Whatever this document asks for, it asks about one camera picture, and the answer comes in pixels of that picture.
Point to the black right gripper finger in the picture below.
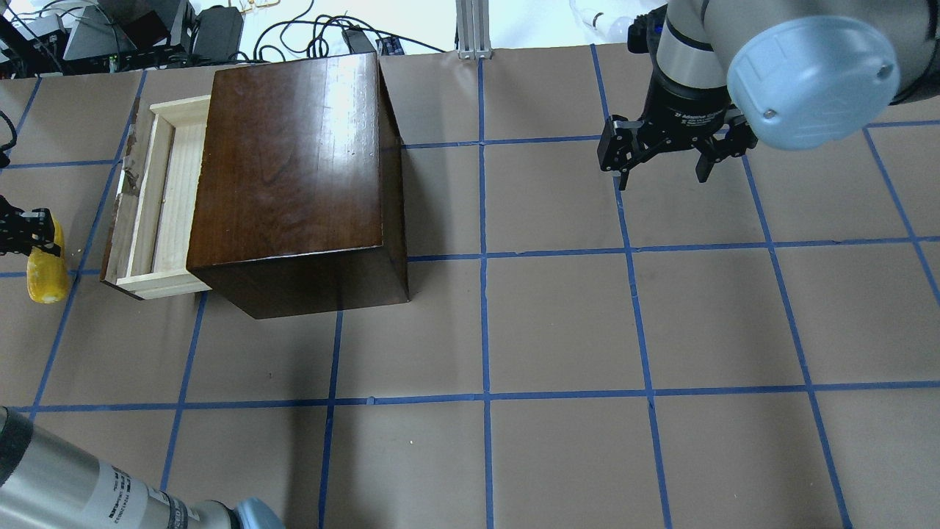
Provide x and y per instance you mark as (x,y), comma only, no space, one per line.
(736,141)
(625,144)

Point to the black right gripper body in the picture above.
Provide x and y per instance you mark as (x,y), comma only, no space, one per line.
(687,109)

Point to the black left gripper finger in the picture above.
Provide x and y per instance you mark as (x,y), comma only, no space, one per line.
(22,231)

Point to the yellow corn cob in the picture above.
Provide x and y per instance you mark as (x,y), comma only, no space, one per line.
(46,271)

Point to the wooden drawer with white handle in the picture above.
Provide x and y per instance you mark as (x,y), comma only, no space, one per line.
(149,236)

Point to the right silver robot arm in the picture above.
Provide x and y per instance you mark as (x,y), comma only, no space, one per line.
(794,75)

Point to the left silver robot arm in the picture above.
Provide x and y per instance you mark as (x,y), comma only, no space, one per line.
(50,483)

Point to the dark wooden drawer box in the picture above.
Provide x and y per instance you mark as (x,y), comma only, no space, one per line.
(300,204)

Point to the white light bulb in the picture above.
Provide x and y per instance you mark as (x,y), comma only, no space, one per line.
(606,21)

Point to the black power adapter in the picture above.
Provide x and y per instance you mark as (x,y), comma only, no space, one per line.
(357,40)

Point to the aluminium frame post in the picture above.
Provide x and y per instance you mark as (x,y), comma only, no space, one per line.
(473,30)

